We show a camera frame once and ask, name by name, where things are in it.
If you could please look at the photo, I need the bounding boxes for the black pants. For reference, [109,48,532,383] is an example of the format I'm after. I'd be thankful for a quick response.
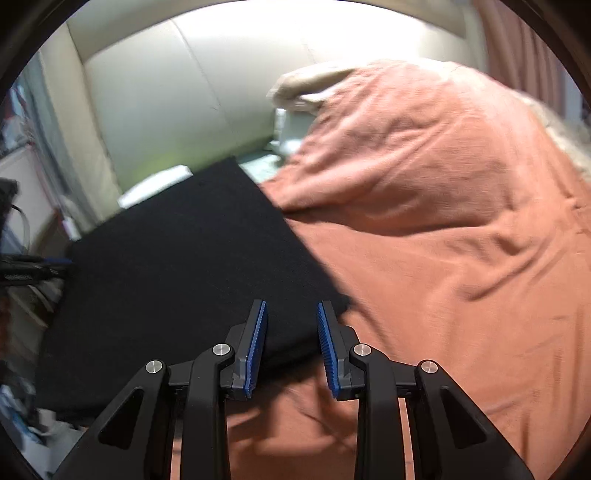
[34,157,354,423]

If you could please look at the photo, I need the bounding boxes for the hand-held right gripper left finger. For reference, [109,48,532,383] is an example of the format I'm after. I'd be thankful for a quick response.
[53,299,269,480]

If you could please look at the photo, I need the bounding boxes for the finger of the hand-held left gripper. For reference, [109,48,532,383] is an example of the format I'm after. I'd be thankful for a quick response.
[44,257,75,278]

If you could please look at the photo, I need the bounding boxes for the white cloth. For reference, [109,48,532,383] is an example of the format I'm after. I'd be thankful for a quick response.
[117,165,195,209]

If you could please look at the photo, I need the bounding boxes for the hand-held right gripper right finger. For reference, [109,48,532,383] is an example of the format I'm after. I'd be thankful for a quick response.
[316,300,536,480]

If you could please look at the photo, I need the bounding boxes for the beige pillow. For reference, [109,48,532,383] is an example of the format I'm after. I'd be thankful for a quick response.
[268,62,357,112]

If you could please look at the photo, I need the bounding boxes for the orange blanket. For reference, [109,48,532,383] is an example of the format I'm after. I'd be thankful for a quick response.
[171,59,591,480]

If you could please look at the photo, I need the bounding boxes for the pink curtain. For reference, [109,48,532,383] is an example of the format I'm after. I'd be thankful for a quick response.
[475,0,585,110]

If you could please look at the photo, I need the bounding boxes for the cream padded headboard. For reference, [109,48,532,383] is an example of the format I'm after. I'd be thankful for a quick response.
[39,4,481,217]

